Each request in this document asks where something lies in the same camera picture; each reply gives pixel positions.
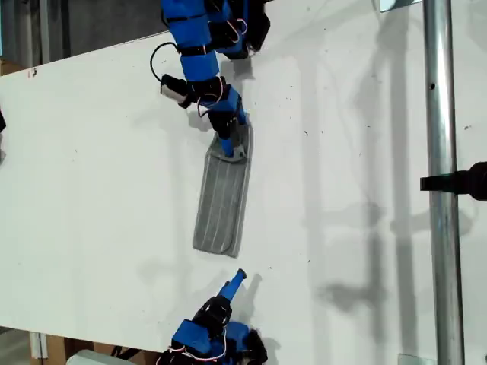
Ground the grey striped towel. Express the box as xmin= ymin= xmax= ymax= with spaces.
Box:
xmin=193 ymin=120 xmax=255 ymax=260

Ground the black camera cable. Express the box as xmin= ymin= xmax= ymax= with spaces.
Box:
xmin=149 ymin=42 xmax=180 ymax=83

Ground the black white camera box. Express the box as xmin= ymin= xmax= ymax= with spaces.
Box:
xmin=159 ymin=75 xmax=191 ymax=110

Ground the black clamp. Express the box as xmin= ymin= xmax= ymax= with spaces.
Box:
xmin=419 ymin=161 xmax=487 ymax=202

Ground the white plastic object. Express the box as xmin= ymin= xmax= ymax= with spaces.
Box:
xmin=68 ymin=348 xmax=126 ymax=365

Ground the cardboard box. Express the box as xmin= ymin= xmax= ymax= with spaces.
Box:
xmin=37 ymin=333 xmax=168 ymax=365
xmin=0 ymin=56 xmax=24 ymax=76

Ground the white strip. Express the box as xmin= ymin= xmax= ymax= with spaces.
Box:
xmin=29 ymin=331 xmax=49 ymax=359

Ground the steel post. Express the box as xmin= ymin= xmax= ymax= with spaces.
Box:
xmin=422 ymin=0 xmax=467 ymax=365

